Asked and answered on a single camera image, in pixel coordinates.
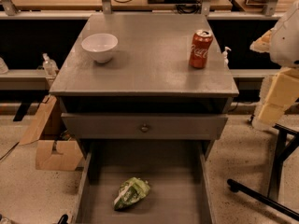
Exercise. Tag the round metal drawer knob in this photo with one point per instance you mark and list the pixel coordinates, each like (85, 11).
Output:
(144, 128)

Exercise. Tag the brown cardboard box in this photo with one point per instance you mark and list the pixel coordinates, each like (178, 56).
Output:
(56, 149)

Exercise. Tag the white pump dispenser bottle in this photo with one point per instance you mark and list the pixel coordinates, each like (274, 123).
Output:
(225, 55)

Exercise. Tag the red Coca-Cola can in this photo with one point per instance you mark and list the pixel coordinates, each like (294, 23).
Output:
(201, 42)

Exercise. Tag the clear plastic bottle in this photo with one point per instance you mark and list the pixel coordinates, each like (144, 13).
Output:
(50, 66)

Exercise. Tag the grey metal shelf rail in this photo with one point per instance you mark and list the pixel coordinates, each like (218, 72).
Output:
(25, 80)

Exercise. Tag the top grey drawer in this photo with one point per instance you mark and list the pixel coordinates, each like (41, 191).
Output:
(127, 126)

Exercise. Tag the white ceramic bowl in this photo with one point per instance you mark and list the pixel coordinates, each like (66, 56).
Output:
(100, 47)

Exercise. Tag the black metal stand frame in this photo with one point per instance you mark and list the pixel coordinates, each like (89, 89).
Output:
(287, 143)

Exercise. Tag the grey drawer cabinet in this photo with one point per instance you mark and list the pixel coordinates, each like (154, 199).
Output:
(149, 72)

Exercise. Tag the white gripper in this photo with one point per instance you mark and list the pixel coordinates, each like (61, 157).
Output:
(286, 40)

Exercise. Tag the green jalapeno chip bag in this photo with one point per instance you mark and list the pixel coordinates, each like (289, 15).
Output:
(130, 192)

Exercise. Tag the open middle grey drawer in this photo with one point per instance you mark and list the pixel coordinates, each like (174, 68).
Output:
(175, 171)

